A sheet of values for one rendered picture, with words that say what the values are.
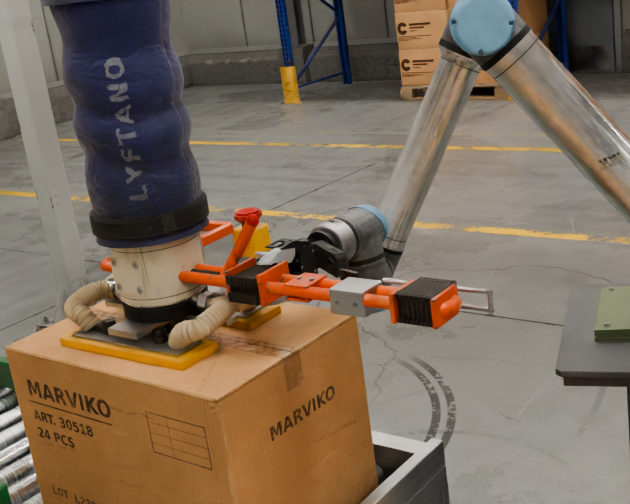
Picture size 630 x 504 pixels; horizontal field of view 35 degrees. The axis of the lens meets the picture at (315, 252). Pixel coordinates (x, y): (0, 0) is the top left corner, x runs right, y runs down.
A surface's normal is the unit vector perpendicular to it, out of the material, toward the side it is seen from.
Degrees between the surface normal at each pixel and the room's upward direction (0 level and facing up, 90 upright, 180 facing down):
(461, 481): 0
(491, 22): 81
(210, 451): 90
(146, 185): 75
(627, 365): 0
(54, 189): 90
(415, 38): 93
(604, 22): 90
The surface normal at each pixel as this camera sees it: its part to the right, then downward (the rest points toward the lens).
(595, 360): -0.14, -0.95
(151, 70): 0.59, -0.04
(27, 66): 0.80, 0.07
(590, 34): -0.61, 0.32
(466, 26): -0.22, 0.16
